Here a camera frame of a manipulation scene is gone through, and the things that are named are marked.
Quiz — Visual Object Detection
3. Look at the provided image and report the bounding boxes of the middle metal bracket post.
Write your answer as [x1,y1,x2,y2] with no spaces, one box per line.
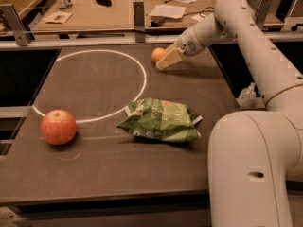
[133,0,145,43]

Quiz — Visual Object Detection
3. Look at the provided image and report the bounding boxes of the orange fruit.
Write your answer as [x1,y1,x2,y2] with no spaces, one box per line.
[151,47,166,62]

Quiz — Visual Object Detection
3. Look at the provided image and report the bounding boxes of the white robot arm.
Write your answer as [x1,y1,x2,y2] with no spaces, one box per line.
[156,0,303,227]

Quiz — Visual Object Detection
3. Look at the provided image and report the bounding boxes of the black computer mouse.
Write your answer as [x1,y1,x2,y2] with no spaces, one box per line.
[96,0,112,7]

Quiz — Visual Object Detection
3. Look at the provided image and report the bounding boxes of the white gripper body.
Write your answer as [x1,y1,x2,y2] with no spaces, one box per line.
[175,26,205,56]

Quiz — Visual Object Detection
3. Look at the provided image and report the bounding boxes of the metal bracket post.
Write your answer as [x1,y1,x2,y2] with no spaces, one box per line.
[133,0,145,43]
[254,0,272,29]
[0,4,31,46]

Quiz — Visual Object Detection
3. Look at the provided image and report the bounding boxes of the small black box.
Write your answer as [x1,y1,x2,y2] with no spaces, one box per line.
[150,17,166,27]

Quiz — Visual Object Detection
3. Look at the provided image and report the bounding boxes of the wooden background desk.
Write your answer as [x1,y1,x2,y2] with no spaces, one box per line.
[29,0,285,36]

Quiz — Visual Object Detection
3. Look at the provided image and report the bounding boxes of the white paper sheet centre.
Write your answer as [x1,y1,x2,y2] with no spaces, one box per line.
[149,4,186,19]

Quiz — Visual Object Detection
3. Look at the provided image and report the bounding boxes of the right metal bracket post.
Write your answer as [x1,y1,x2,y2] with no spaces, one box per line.
[254,0,272,29]

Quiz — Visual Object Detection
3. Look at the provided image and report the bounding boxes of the small paper packet left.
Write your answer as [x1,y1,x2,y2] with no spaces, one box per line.
[44,11,72,24]

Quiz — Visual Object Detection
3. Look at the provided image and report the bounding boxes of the left metal bracket post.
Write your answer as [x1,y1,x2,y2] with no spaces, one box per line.
[0,4,31,46]

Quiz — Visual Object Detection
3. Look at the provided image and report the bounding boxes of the green jalapeno chip bag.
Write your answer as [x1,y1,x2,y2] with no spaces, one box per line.
[117,97,203,143]

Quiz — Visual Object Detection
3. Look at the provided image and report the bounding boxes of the white paper sheet right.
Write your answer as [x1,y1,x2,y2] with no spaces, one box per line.
[191,14,206,22]

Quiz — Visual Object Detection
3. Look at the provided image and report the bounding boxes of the red apple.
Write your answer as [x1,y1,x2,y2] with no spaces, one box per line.
[40,110,77,145]

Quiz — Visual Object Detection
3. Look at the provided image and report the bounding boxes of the clear plastic bottle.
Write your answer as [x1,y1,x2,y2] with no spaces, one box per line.
[238,82,256,108]

